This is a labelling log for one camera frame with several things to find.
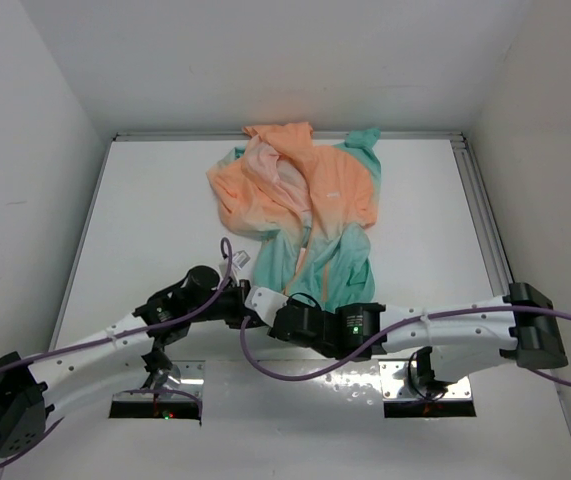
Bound orange and teal jacket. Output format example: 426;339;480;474
207;123;382;311

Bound aluminium frame rail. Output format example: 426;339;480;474
101;132;512;307

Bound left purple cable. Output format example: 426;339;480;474
0;236;236;476

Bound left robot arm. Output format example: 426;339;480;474
0;266;254;459

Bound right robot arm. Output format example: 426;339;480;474
255;283;569;394

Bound metal base plate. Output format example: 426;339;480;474
110;357;475;402

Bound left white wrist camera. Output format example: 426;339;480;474
231;250;251;270

